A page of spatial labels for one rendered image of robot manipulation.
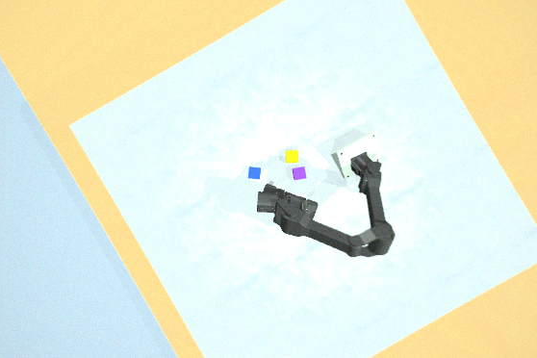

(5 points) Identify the purple cube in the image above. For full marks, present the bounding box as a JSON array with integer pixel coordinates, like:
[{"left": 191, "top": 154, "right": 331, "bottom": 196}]
[{"left": 293, "top": 166, "right": 306, "bottom": 180}]

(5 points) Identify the yellow block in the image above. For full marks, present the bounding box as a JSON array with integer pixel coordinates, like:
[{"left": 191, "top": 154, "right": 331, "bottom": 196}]
[{"left": 286, "top": 150, "right": 298, "bottom": 163}]

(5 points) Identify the blue block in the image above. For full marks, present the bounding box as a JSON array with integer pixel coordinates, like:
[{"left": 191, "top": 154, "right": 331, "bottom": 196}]
[{"left": 248, "top": 167, "right": 261, "bottom": 179}]

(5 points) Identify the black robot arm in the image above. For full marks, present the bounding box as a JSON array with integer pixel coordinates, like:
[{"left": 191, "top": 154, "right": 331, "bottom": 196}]
[{"left": 257, "top": 152, "right": 396, "bottom": 257}]

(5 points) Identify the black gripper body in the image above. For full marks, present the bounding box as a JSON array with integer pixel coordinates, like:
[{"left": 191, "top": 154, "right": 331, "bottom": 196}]
[{"left": 263, "top": 184, "right": 319, "bottom": 219}]

